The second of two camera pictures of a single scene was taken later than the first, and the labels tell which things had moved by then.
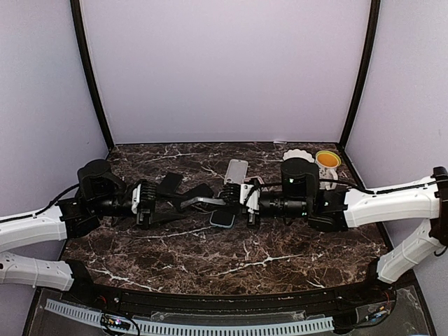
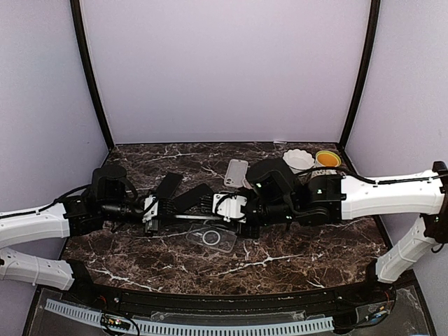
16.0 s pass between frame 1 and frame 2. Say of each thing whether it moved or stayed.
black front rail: stayed
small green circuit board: stayed
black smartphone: stayed
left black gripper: moved
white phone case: stayed
